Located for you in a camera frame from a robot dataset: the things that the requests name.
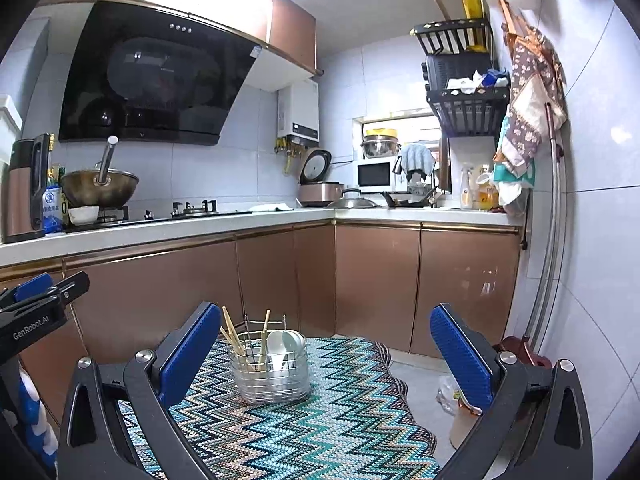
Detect yellow roll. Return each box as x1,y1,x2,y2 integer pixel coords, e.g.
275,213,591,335
459,0,488,53

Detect maroon dustpan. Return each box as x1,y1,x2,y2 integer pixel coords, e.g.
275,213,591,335
492,335,553,368

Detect white crumpled rag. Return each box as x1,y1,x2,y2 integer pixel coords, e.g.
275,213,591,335
446,72,488,95

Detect white bowl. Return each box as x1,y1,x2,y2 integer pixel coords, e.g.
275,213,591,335
67,205,101,226

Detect blue white salt packet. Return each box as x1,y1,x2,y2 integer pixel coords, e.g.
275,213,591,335
42,185,68,235

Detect steel wire utensil holder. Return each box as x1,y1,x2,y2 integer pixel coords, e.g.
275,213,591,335
229,314,311,406

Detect yellow gas valve pipes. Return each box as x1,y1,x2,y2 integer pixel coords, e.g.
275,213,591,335
274,140,301,177

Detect bronze rice cooker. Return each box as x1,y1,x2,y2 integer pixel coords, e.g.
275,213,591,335
298,147,346,207

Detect white microwave oven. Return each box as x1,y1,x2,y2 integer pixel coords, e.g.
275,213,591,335
356,158,406,193

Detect black gas stove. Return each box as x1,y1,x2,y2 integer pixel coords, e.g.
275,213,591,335
65,200,253,233

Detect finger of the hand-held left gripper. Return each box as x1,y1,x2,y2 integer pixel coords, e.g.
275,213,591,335
0,274,54,307
0,272,91,327

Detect person's left hand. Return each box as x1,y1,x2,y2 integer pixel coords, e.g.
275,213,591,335
17,365,58,466

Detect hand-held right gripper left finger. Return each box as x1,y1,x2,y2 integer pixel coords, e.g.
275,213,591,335
56,301,222,480

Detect yellow oil bottle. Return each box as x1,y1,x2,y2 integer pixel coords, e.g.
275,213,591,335
475,165,500,211

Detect group of bamboo chopsticks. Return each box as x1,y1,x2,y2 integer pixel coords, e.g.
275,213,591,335
220,306,272,373

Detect brown patterned apron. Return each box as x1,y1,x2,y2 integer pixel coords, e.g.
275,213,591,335
497,0,568,173

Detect clear spray bottle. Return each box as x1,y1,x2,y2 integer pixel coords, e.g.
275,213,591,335
459,162,476,209

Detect steel pan lid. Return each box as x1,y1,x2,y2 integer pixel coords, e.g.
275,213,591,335
327,188,379,209

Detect black range hood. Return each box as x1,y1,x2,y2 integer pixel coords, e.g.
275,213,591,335
59,0,266,147

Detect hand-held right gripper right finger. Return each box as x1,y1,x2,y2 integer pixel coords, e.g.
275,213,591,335
430,302,593,480

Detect zigzag patterned cloth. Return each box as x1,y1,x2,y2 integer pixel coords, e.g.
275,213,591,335
117,336,443,480

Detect blue hanging towel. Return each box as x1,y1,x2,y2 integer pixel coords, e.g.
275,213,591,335
400,143,435,173

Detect steel wok with handle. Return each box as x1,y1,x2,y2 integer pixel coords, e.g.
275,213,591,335
60,136,141,207

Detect black wall rack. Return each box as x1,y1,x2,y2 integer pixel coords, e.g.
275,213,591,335
411,17,511,133

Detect teal printed bag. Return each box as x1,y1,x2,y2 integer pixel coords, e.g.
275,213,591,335
492,115,536,186

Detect white plastic bag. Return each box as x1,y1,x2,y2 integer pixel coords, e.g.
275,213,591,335
497,180,529,213

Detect steel pot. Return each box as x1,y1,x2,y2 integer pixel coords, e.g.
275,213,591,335
361,129,402,158

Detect steel broom pole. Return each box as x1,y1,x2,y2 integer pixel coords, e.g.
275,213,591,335
522,102,566,356

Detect black frying pan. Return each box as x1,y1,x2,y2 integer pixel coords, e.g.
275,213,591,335
382,190,436,209

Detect bronze electric kettle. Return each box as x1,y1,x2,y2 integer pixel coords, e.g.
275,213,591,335
0,132,53,243

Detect clear plastic bag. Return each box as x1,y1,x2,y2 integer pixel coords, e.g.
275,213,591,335
436,374,483,417

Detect white water heater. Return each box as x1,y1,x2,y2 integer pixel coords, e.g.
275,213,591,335
276,81,321,147

